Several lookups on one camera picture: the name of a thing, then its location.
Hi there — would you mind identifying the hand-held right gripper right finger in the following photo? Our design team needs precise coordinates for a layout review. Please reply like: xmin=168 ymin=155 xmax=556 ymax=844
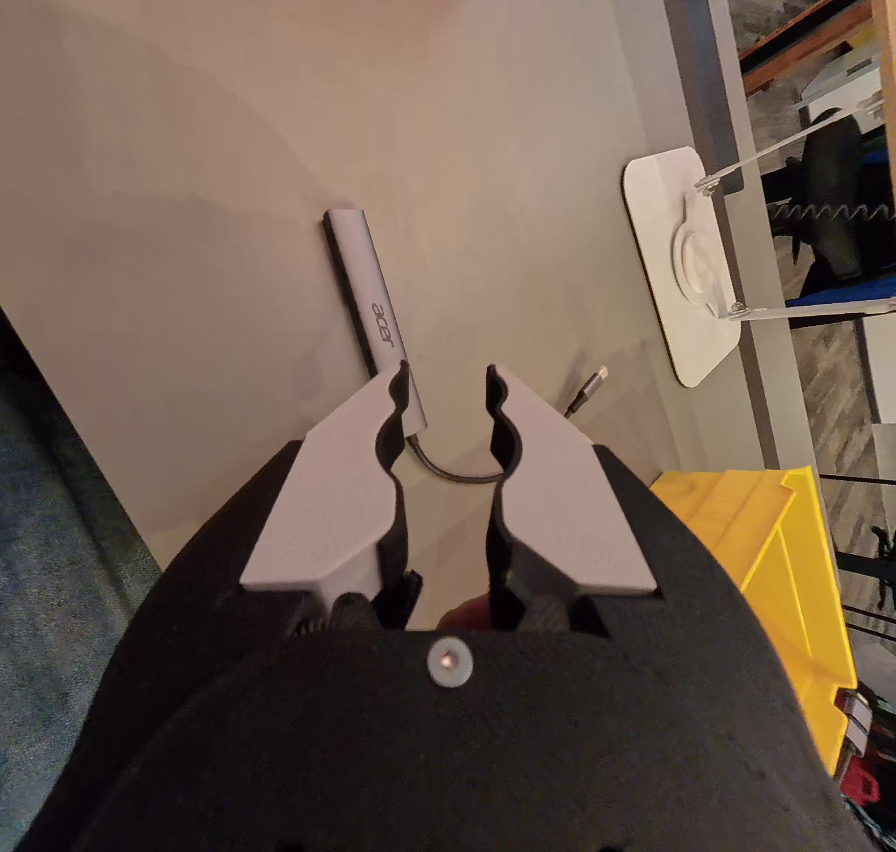
xmin=486 ymin=366 xmax=659 ymax=601

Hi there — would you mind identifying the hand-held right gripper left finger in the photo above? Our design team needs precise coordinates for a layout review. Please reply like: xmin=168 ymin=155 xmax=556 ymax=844
xmin=241 ymin=362 xmax=411 ymax=597

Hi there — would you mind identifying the short black hub cable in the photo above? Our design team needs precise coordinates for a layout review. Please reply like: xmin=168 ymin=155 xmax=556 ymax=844
xmin=404 ymin=366 xmax=613 ymax=486

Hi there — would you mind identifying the yellow plastic bin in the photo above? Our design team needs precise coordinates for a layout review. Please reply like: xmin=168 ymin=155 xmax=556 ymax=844
xmin=649 ymin=465 xmax=858 ymax=776

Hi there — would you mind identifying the person's right hand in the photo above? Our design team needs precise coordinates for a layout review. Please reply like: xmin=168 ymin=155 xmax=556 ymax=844
xmin=439 ymin=598 xmax=491 ymax=632

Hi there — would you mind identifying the white stand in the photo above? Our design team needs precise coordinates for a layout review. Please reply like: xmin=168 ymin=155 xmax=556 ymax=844
xmin=623 ymin=103 xmax=896 ymax=388

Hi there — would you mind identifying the person's blue jeans leg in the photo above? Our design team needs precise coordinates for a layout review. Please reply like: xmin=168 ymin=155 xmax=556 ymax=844
xmin=0 ymin=313 xmax=162 ymax=852

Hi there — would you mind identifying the blue fabric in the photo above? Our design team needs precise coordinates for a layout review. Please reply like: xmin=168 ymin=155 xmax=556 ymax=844
xmin=784 ymin=267 xmax=896 ymax=310

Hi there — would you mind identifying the wooden beam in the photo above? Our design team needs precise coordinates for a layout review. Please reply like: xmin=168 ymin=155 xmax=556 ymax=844
xmin=738 ymin=0 xmax=896 ymax=97

